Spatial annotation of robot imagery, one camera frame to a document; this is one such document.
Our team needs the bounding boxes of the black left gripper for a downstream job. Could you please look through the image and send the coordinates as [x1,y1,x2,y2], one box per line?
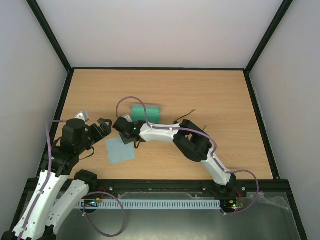
[76,118,113,154]

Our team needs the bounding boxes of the grey felt glasses case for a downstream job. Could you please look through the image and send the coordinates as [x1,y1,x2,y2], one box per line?
[130,103,161,124]

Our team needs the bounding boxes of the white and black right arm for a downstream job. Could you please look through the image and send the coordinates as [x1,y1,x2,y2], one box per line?
[113,116,237,196]

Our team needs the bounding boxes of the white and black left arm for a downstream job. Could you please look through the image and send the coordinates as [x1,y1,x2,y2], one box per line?
[1,118,112,240]

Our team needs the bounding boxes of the black round sunglasses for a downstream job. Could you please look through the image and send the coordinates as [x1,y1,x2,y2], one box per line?
[173,109,196,124]

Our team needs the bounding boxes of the light blue cleaning cloth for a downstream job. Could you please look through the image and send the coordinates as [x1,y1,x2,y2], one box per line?
[106,137,136,165]

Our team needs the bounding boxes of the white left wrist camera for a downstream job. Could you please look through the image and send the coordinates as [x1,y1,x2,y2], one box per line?
[74,110,90,123]

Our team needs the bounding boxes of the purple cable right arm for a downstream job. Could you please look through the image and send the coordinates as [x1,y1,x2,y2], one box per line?
[116,96,260,216]

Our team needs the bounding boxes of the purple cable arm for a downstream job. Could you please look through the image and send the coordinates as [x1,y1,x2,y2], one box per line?
[14,119,70,240]
[116,96,260,216]

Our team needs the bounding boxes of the purple cable loop front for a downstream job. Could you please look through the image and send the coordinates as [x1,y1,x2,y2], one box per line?
[81,191,126,237]

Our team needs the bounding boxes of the light blue slotted cable duct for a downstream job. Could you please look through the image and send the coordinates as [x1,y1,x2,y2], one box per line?
[75,199,221,210]

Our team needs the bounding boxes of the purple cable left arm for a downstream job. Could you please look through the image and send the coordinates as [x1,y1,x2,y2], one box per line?
[14,119,70,240]

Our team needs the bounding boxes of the black enclosure frame post left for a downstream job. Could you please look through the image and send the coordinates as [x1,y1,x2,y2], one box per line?
[26,0,72,73]

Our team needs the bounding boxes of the black enclosure frame post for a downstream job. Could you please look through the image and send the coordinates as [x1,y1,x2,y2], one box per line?
[26,0,72,73]
[244,0,294,75]

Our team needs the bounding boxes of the black enclosure frame post right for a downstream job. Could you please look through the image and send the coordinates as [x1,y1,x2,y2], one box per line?
[244,0,294,75]

